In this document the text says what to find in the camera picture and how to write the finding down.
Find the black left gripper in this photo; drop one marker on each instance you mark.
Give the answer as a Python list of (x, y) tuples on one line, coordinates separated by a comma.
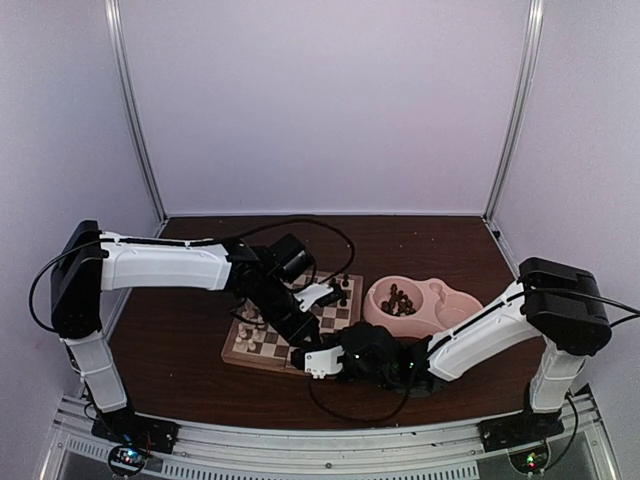
[(308, 324)]

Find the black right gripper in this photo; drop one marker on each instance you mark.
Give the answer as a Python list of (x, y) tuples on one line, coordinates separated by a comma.
[(345, 347)]

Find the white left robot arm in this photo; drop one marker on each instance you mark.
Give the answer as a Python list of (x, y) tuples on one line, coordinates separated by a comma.
[(65, 295)]

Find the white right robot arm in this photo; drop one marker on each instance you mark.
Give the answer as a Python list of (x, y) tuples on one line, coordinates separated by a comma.
[(417, 336)]

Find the white chess pieces row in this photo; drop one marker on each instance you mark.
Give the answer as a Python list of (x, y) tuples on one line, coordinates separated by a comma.
[(251, 330)]

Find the dark chess pieces pile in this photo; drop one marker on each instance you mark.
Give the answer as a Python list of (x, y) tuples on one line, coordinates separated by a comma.
[(398, 304)]

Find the pink plastic double bowl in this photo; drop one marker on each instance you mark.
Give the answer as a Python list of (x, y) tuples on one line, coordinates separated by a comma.
[(438, 306)]

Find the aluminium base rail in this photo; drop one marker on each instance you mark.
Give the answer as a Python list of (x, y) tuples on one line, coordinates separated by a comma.
[(451, 450)]

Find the aluminium frame post left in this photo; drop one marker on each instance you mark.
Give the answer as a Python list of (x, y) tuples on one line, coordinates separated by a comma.
[(132, 114)]

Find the aluminium frame post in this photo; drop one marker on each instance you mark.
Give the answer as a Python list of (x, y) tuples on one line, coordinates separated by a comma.
[(132, 114), (524, 81)]

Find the aluminium frame post right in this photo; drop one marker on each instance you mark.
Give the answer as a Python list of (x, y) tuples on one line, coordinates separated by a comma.
[(524, 81)]

